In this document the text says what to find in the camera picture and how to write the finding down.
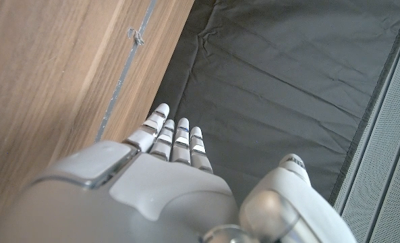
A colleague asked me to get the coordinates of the black fabric backdrop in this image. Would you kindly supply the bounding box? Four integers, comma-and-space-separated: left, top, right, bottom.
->
148, 0, 400, 207

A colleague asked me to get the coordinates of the grey perforated panel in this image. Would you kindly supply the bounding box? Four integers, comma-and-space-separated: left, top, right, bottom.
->
333, 16, 400, 243

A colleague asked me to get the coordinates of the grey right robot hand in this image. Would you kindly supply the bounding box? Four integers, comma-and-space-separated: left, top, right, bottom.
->
0, 103, 358, 243

